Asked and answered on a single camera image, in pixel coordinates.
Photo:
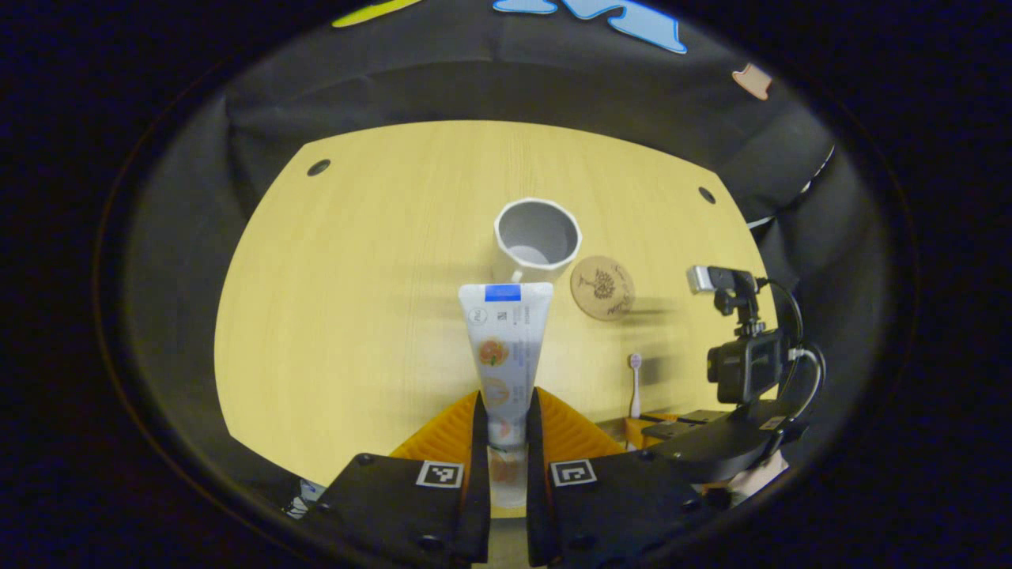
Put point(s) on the black backdrop cloth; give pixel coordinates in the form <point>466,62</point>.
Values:
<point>474,87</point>

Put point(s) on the white toothpaste tube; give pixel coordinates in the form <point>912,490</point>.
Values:
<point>506,340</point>

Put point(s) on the small white blue object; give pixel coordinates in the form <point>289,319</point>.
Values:
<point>304,498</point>

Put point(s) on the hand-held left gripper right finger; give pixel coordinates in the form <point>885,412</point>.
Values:
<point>624,506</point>

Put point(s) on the round wooden coaster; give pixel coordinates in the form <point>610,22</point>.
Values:
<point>602,288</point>

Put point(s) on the white toothbrush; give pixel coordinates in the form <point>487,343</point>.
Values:
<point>635,387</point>

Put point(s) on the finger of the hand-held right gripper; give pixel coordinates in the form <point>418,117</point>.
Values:
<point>704,416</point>
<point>668,431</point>

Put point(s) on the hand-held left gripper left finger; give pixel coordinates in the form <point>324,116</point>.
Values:
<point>395,506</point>

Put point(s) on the white cup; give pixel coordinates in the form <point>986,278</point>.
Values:
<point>538,229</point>

